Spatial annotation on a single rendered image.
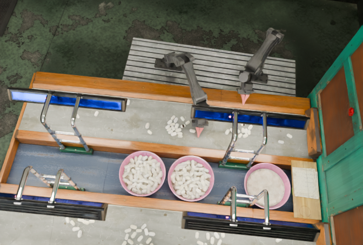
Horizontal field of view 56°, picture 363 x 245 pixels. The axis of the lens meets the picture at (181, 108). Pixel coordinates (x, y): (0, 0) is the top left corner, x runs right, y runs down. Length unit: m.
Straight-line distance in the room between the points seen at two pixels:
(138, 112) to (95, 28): 1.57
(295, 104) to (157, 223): 1.14
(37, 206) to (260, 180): 1.20
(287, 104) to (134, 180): 1.08
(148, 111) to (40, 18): 1.96
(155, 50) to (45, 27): 1.50
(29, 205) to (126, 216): 0.53
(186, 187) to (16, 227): 0.94
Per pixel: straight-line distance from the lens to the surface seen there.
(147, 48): 2.52
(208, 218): 1.61
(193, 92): 1.99
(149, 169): 2.04
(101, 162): 2.15
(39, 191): 2.10
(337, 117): 2.04
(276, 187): 2.12
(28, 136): 2.23
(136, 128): 2.13
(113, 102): 1.82
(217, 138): 2.12
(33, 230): 2.09
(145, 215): 1.98
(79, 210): 1.66
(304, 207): 2.09
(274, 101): 2.29
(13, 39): 3.71
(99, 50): 3.40
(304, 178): 2.14
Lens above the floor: 2.69
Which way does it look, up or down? 63 degrees down
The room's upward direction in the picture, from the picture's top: 5 degrees clockwise
